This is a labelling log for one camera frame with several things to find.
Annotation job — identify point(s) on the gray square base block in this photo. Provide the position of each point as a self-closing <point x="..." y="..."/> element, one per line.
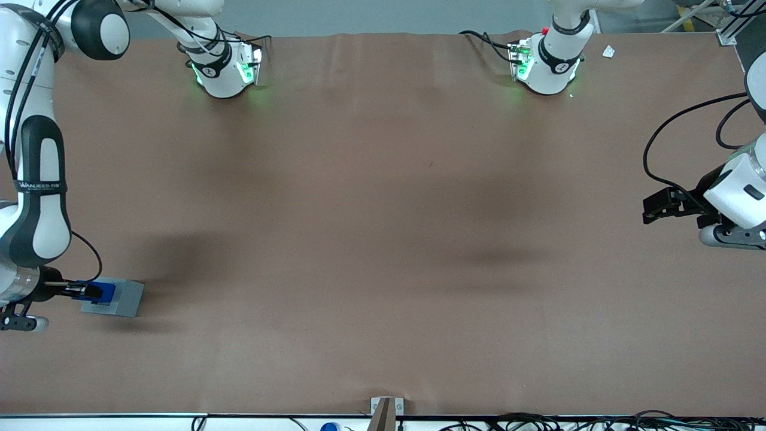
<point x="128" y="299"/>

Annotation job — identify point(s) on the blue round cap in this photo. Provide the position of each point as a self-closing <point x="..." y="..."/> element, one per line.
<point x="329" y="427"/>

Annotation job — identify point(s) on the metal base connector bracket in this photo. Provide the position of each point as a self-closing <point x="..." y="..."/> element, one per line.
<point x="248" y="72"/>
<point x="522" y="66"/>

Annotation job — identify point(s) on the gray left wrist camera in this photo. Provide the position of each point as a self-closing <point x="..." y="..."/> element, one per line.
<point x="712" y="236"/>

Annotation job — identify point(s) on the metal camera post bracket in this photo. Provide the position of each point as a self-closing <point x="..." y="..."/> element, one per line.
<point x="386" y="413"/>

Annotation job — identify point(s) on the blue plastic block part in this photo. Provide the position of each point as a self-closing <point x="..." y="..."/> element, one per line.
<point x="108" y="292"/>

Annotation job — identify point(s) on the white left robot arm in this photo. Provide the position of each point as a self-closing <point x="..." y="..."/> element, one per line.
<point x="553" y="66"/>

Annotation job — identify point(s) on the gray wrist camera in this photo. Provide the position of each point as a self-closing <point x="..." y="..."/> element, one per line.
<point x="712" y="236"/>
<point x="36" y="324"/>

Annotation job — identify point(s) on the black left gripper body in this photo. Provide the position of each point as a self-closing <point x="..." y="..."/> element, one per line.
<point x="701" y="196"/>

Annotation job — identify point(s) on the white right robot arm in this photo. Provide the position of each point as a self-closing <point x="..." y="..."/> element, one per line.
<point x="36" y="227"/>

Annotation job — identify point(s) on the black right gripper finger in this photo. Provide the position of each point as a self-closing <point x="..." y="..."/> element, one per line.
<point x="70" y="287"/>
<point x="91" y="293"/>

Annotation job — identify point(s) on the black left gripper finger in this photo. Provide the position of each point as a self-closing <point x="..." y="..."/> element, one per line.
<point x="683" y="202"/>
<point x="657" y="206"/>

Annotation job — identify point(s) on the brown paper table cover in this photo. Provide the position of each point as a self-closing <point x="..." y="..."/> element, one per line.
<point x="383" y="239"/>

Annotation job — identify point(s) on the aluminium frame profile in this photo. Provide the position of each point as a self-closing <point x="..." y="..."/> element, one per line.
<point x="727" y="37"/>

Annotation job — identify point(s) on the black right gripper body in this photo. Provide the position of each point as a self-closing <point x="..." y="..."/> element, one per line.
<point x="46" y="291"/>

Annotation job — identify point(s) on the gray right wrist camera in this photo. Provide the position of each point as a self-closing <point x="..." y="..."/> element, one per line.
<point x="36" y="324"/>

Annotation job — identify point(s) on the small white paper scrap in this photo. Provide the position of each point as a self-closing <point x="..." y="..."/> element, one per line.
<point x="608" y="51"/>

